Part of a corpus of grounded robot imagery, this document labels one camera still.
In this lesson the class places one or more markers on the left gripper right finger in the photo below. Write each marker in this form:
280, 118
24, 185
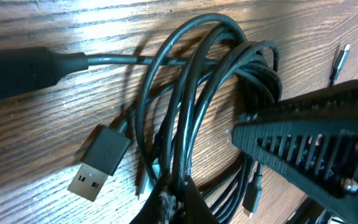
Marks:
312, 141

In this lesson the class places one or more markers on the black cable silver connector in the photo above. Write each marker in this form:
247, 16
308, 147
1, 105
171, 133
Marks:
30, 69

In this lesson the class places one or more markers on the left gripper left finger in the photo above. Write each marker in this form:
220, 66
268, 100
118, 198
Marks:
163, 207

